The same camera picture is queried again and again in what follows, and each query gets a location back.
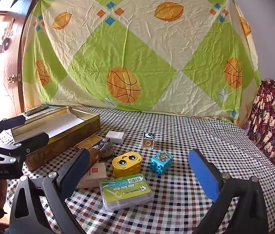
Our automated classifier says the black crystal hair clip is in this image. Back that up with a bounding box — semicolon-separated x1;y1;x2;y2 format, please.
96;138;115;159

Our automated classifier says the silver metal bar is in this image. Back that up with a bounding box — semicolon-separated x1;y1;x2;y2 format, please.
22;104;50;117

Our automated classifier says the door hanging decoration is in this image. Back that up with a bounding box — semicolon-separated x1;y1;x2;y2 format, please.
0;17;15;54

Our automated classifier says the checkered tablecloth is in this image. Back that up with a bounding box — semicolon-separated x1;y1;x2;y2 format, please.
0;105;275;234

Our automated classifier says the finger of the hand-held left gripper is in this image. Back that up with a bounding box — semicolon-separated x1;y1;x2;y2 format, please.
0;114;27;140
0;132;50;163

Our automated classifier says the white paper liner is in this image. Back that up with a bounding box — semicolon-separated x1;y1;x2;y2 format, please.
16;112;85;142

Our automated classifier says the brass door knob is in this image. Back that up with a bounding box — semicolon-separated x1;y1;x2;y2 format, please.
8;74;22;84

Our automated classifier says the brown wooden box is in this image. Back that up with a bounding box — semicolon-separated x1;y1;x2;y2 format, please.
75;136;104;150

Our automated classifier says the gold tin box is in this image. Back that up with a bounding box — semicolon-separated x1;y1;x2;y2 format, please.
11;105;101;171

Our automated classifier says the white charger adapter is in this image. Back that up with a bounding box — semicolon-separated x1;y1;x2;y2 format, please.
105;130;125;144

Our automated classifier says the green label plastic box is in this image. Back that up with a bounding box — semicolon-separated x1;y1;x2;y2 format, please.
100;173;154;212

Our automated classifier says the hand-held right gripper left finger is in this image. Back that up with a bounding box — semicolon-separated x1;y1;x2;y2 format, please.
9;148;91;234

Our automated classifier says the yellow face toy block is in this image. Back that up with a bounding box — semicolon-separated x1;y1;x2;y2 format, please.
112;151;143;178

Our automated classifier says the brown wooden door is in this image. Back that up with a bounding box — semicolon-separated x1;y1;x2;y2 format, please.
0;0;48;110

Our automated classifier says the red plaid bear blanket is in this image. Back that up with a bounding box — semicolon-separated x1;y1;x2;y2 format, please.
246;78;275;166

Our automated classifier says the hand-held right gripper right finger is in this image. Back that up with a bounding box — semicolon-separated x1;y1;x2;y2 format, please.
188;148;270;234

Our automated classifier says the blue bear toy block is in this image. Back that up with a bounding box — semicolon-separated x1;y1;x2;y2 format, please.
150;151;174;175

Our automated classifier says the basketball print sheet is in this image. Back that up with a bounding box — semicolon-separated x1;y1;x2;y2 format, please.
22;0;262;127

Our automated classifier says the beige box with red label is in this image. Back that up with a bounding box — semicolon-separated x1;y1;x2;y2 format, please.
75;162;108;189

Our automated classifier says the white cube toy block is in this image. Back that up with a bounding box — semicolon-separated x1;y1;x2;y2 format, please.
142;132;155;149

